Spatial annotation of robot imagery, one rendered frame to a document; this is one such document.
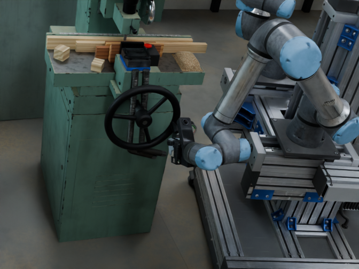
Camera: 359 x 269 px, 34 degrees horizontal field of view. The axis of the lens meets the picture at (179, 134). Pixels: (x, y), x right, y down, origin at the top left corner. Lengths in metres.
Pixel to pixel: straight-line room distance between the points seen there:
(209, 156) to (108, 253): 1.03
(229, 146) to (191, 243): 1.04
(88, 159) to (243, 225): 0.79
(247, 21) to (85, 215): 1.11
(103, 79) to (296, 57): 0.80
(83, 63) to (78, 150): 0.37
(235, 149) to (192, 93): 2.08
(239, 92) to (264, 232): 0.97
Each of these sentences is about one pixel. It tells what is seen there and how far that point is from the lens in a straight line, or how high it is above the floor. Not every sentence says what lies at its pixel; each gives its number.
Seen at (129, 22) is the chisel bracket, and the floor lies 1.05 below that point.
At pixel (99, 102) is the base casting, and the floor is 0.77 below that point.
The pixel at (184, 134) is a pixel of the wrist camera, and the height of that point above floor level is 0.86.
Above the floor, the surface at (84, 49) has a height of 0.91.
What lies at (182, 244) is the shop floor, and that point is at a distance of 2.83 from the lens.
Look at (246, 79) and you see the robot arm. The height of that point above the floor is 1.12.
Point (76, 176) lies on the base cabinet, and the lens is 2.47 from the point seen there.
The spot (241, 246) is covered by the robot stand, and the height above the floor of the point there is 0.21.
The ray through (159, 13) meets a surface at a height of 1.00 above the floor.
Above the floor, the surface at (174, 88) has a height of 0.82.
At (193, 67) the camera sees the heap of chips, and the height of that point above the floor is 0.91.
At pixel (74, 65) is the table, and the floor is 0.90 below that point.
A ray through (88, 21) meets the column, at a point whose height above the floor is 0.94.
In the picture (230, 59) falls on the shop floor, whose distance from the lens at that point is 4.50.
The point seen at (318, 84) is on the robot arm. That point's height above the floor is 1.18.
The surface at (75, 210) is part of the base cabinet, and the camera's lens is 2.60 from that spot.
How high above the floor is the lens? 2.00
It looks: 35 degrees down
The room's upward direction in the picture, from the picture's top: 13 degrees clockwise
